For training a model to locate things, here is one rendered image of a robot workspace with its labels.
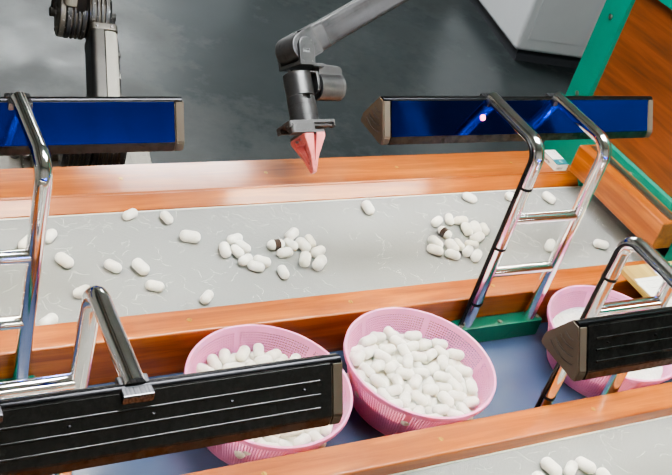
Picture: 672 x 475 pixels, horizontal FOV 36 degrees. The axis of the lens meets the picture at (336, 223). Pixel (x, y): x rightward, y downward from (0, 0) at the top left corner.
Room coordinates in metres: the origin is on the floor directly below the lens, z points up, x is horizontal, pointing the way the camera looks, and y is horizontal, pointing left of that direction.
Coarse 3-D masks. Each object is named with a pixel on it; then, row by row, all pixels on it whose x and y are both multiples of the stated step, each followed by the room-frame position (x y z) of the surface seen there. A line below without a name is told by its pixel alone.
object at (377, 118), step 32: (384, 96) 1.56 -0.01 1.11; (416, 96) 1.60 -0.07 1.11; (448, 96) 1.63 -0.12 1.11; (480, 96) 1.67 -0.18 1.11; (512, 96) 1.72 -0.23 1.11; (544, 96) 1.76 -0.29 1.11; (576, 96) 1.80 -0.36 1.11; (608, 96) 1.85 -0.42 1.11; (640, 96) 1.90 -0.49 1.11; (384, 128) 1.53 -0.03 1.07; (416, 128) 1.57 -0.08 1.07; (448, 128) 1.60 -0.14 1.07; (480, 128) 1.64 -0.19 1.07; (512, 128) 1.69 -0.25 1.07; (544, 128) 1.73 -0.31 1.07; (576, 128) 1.77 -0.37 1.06; (608, 128) 1.82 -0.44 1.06; (640, 128) 1.87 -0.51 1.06
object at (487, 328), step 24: (576, 120) 1.71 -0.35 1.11; (528, 144) 1.56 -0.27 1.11; (600, 144) 1.65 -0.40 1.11; (528, 168) 1.55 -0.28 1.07; (600, 168) 1.63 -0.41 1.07; (528, 192) 1.55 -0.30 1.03; (504, 216) 1.55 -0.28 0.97; (528, 216) 1.57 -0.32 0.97; (552, 216) 1.60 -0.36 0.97; (576, 216) 1.63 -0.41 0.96; (504, 240) 1.55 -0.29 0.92; (528, 264) 1.61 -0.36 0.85; (552, 264) 1.63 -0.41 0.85; (480, 288) 1.55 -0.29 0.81; (528, 312) 1.64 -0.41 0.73; (480, 336) 1.57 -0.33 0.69; (504, 336) 1.60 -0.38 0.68
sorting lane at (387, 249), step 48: (480, 192) 2.01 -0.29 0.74; (576, 192) 2.15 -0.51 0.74; (0, 240) 1.35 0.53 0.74; (96, 240) 1.43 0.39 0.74; (144, 240) 1.47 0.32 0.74; (336, 240) 1.66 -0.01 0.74; (384, 240) 1.71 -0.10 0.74; (528, 240) 1.87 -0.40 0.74; (576, 240) 1.93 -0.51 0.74; (0, 288) 1.24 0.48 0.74; (48, 288) 1.27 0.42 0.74; (144, 288) 1.35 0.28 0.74; (192, 288) 1.38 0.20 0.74; (240, 288) 1.42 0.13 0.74; (288, 288) 1.47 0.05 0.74; (336, 288) 1.51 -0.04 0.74
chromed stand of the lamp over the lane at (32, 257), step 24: (24, 96) 1.20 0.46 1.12; (24, 120) 1.15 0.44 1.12; (48, 168) 1.08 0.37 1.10; (48, 192) 1.08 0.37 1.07; (48, 216) 1.09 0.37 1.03; (0, 264) 1.05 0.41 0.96; (24, 264) 1.08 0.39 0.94; (24, 288) 1.07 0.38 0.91; (24, 312) 1.07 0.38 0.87; (24, 336) 1.07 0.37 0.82; (24, 360) 1.07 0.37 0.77
